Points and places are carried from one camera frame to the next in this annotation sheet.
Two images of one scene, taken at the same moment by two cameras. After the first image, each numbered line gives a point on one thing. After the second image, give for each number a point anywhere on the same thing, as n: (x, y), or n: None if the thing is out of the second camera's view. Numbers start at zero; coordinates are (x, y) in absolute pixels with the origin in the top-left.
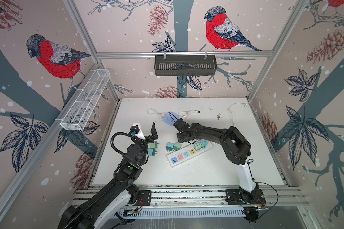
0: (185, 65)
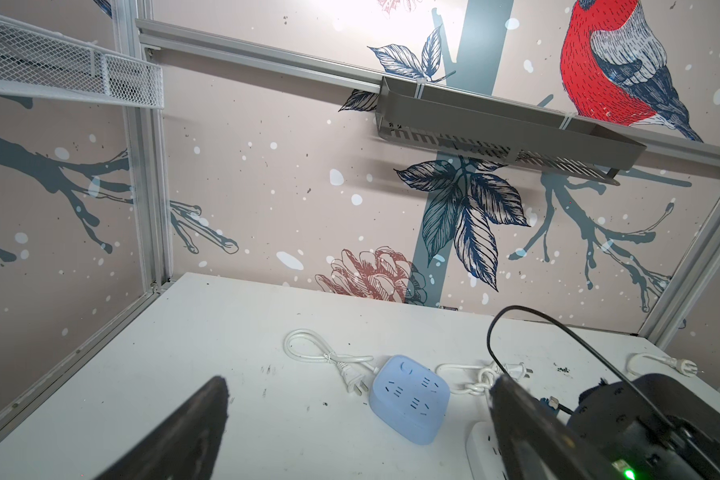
0: (434, 113)
